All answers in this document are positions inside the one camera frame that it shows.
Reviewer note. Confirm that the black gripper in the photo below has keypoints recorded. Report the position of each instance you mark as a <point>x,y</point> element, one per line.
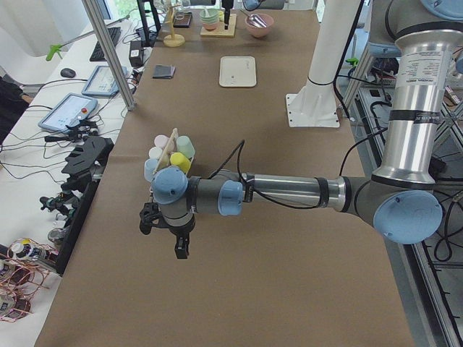
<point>178,231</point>

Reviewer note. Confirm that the mint green cup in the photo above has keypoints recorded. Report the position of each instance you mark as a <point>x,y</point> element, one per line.
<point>185,146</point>

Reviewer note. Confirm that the light blue cup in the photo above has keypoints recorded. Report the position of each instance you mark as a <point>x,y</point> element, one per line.
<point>149,169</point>

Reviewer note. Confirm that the yellow cup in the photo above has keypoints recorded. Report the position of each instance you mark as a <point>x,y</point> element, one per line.
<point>181,161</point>

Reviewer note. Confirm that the cream white cup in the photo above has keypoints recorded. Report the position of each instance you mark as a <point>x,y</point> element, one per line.
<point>155,153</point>

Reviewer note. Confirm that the pink cup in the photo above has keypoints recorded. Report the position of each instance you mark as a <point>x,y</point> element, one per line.
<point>161,141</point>

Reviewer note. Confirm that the cream rabbit tray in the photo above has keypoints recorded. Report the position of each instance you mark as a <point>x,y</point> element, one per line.
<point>237,71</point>

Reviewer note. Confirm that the teach pendant tablet near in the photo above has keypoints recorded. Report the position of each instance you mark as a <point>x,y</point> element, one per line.
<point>68,113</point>

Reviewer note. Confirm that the teach pendant tablet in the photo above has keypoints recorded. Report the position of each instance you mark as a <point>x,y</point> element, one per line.
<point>68,113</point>
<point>101,83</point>

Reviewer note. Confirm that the grey folded cloth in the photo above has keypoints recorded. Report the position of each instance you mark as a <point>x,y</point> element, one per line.
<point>161,71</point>

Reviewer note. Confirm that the teach pendant tablet far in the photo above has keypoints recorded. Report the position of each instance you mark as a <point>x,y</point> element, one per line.
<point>101,83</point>

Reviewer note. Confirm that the wooden mug tree stand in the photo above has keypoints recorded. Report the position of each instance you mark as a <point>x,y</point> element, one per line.
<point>173,39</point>

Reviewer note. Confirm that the black computer mouse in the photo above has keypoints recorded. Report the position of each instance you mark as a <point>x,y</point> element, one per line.
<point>68,73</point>

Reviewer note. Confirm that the wooden cutting board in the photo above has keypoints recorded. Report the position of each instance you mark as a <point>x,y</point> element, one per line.
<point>218,30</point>

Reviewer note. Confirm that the pink bowl with ice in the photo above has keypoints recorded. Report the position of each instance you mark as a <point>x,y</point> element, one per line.
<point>259,30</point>

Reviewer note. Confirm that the stacked mint green bowls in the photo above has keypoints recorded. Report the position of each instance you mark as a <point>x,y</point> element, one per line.
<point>209,18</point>

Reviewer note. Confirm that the metal ice scoop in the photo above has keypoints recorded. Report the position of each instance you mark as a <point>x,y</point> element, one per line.
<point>254,19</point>

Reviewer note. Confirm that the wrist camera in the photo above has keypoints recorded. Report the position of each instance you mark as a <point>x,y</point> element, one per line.
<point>150,217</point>

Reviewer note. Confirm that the white wire cup rack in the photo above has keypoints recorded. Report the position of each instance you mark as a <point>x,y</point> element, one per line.
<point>169,181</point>

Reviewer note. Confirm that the wooden rack handle rod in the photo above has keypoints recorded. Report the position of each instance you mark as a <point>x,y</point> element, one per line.
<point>169,148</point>

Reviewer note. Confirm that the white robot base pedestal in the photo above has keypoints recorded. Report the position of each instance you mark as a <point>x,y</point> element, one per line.
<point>314,105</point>

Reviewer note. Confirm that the aluminium frame post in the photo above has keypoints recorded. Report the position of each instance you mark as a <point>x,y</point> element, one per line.
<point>99,26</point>

